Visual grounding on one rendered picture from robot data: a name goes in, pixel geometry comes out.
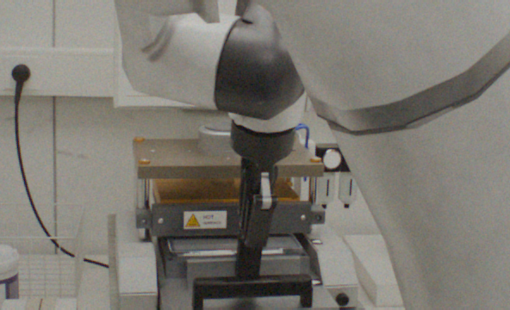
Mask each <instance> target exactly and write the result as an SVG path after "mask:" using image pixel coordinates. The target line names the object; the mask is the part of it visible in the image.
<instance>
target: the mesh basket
mask: <svg viewBox="0 0 510 310"><path fill-rule="evenodd" d="M0 205H16V218H17V221H0V222H2V223H3V233H4V237H0V239H4V241H0V242H4V244H5V242H13V249H14V242H17V253H18V242H28V257H19V258H28V259H19V260H29V263H19V264H28V268H18V269H19V270H26V271H27V272H28V270H29V274H27V272H26V274H18V275H25V276H26V275H29V278H25V276H24V278H23V279H19V281H22V283H19V285H21V286H22V284H29V288H21V286H20V288H19V291H20V290H24V289H29V294H20V295H19V296H29V299H32V296H40V295H45V298H47V297H48V296H49V295H59V298H63V297H62V295H75V298H78V291H79V287H80V283H81V280H82V274H83V270H84V263H85V262H84V258H85V204H55V203H34V205H43V206H44V221H42V222H44V226H45V222H52V223H57V226H58V237H45V232H44V237H32V232H31V222H39V221H31V204H30V203H0ZM17 205H29V210H30V221H18V208H17ZM73 205H82V206H83V207H82V209H81V213H80V215H79V220H78V222H72V206H73ZM45 206H57V222H56V221H45ZM58 206H71V222H58ZM4 222H17V237H5V229H4ZM18 222H30V235H31V237H18ZM59 223H71V237H59ZM72 223H78V225H77V228H76V232H75V234H74V237H72ZM78 229H79V241H78ZM5 239H13V241H5ZM14 239H17V241H14ZM18 239H28V241H18ZM30 239H31V241H30ZM32 239H44V241H32ZM45 239H58V242H57V243H59V248H58V257H45V242H49V243H52V241H45ZM60 239H70V240H71V242H60ZM72 239H74V242H72ZM30 242H31V257H30ZM32 242H44V257H32ZM60 243H71V253H72V243H74V250H75V257H60ZM82 243H83V250H82ZM78 247H79V256H78ZM82 254H83V263H82ZM30 258H31V259H30ZM32 258H44V259H32ZM45 258H57V259H45ZM61 258H66V259H71V260H63V259H61ZM72 259H73V260H72ZM30 260H31V261H32V260H44V261H43V263H31V261H30ZM45 260H58V262H59V264H58V263H57V264H45ZM60 261H71V262H72V261H75V264H71V262H70V264H60ZM30 264H40V265H42V267H43V265H44V269H42V267H41V269H30ZM45 265H56V268H55V269H45ZM58 265H59V269H57V266H58ZM60 265H69V268H68V269H61V268H60ZM70 265H75V269H71V268H70ZM82 265H83V268H82ZM30 270H40V274H30ZM41 270H44V274H41ZM45 270H55V271H56V270H59V273H55V271H54V273H53V274H46V273H45ZM60 270H68V271H69V270H75V273H68V271H67V273H60ZM70 274H75V279H72V278H67V275H70ZM30 275H39V276H40V275H44V277H45V278H39V276H38V278H30ZM46 275H53V277H54V275H59V278H47V277H46ZM60 275H66V278H60ZM41 279H45V280H41ZM47 279H52V280H47ZM53 279H58V280H53ZM23 281H29V283H23ZM30 281H36V283H30ZM38 281H45V283H37V282H38ZM47 281H51V283H47ZM52 281H59V284H52ZM60 281H62V282H74V281H75V283H73V284H60ZM30 284H35V285H34V288H30ZM36 284H45V289H35V286H36ZM47 284H49V285H50V287H49V289H47ZM51 285H59V289H50V288H51ZM60 285H64V287H63V289H60ZM65 285H75V288H74V289H64V288H65ZM30 290H33V293H34V291H35V290H45V294H33V293H32V294H30ZM47 290H48V293H47ZM50 290H59V294H49V291H50ZM60 290H62V294H60ZM64 290H75V294H63V291H64ZM30 296H31V298H30Z"/></svg>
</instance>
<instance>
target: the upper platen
mask: <svg viewBox="0 0 510 310"><path fill-rule="evenodd" d="M239 185H240V178H225V179H158V180H152V198H153V201H154V203H180V202H239ZM291 187H293V182H288V183H287V182H286V181H285V180H284V179H283V178H278V179H277V180H276V181H275V182H274V189H273V195H276V196H277V197H278V200H279V201H300V197H299V195H298V194H297V193H296V192H295V191H294V190H293V188H291Z"/></svg>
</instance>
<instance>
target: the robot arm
mask: <svg viewBox="0 0 510 310"><path fill-rule="evenodd" d="M217 1H218V0H114V3H115V12H116V16H117V21H118V26H119V31H120V36H121V67H122V69H123V70H124V72H125V75H126V77H127V78H128V80H129V82H130V84H131V85H132V87H133V90H134V91H136V92H139V93H142V94H146V95H149V96H156V97H162V98H165V99H169V100H173V101H178V102H185V104H190V105H194V106H197V107H202V108H206V109H213V110H218V111H225V112H228V115H229V116H230V117H231V129H230V140H229V141H230V146H231V148H232V149H233V150H234V151H235V152H236V153H237V154H239V155H240V156H241V157H240V163H241V166H240V185H239V210H238V214H239V216H240V222H239V226H240V229H243V230H239V234H238V235H237V240H238V247H237V256H236V265H235V274H236V276H255V275H259V269H260V262H261V254H262V247H266V246H267V244H268V237H269V233H270V229H271V221H272V217H273V213H274V210H275V208H276V206H277V204H278V197H277V196H276V195H273V189H274V182H275V181H276V180H277V178H278V166H277V165H274V164H275V163H278V162H279V160H281V159H283V158H286V157H287V156H289V154H290V153H291V152H292V151H293V149H294V143H295V130H296V126H297V125H298V124H299V123H300V121H301V120H302V117H303V113H304V112H308V111H309V110H310V109H311V108H312V106H313V108H314V111H315V113H316V114H317V116H318V117H320V119H322V120H324V121H326V122H327V124H328V126H329V127H330V129H331V131H332V134H333V137H334V138H335V140H337V143H338V145H339V149H340V150H341V152H342V154H343V156H344V158H345V161H346V163H347V165H348V167H349V169H350V171H351V173H352V175H353V177H355V181H356V183H357V185H358V187H359V189H360V191H361V193H362V196H363V198H364V200H365V202H366V204H367V206H368V208H369V210H370V213H371V215H372V218H373V220H374V221H375V223H376V225H377V226H378V228H379V230H380V233H381V235H382V237H383V239H384V241H385V245H386V247H387V250H388V254H389V259H390V262H391V264H392V267H393V271H394V274H395V279H396V282H397V285H398V288H399V290H400V293H401V299H402V302H403V305H404V308H405V310H510V0H237V3H236V9H235V14H234V15H229V14H225V13H221V12H220V11H219V4H217Z"/></svg>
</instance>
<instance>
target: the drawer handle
mask: <svg viewBox="0 0 510 310"><path fill-rule="evenodd" d="M290 295H300V296H301V298H300V302H301V304H302V306H303V307H312V297H313V287H312V277H311V276H310V275H309V274H281V275H255V276H231V277H218V276H206V278H204V277H196V279H194V281H193V287H192V308H193V310H203V300H224V299H245V298H261V297H268V296H290Z"/></svg>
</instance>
